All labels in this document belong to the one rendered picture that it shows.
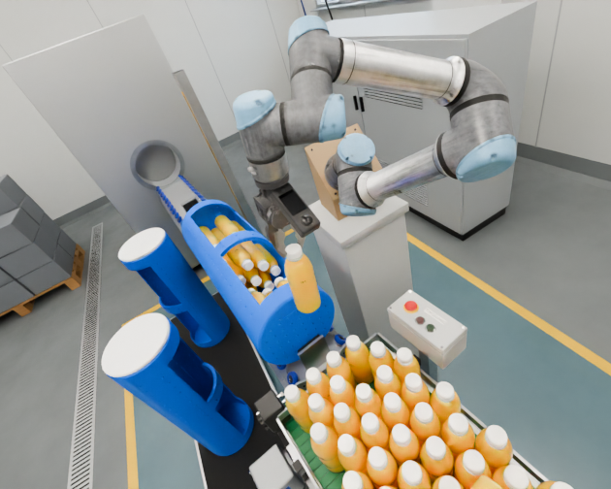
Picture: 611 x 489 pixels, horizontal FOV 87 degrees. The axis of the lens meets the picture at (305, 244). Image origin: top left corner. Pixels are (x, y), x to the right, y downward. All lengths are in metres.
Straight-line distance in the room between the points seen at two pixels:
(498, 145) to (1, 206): 4.41
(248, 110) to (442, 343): 0.74
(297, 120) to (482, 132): 0.39
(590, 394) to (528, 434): 0.38
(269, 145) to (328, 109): 0.12
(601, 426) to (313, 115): 1.96
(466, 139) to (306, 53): 0.37
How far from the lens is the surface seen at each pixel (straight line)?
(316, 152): 1.30
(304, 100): 0.60
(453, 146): 0.80
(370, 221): 1.26
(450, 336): 0.98
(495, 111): 0.80
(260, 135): 0.60
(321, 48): 0.66
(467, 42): 2.14
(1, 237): 4.26
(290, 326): 1.03
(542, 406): 2.16
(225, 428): 1.86
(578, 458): 2.10
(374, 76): 0.70
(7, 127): 6.02
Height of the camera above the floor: 1.92
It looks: 39 degrees down
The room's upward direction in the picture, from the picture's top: 21 degrees counter-clockwise
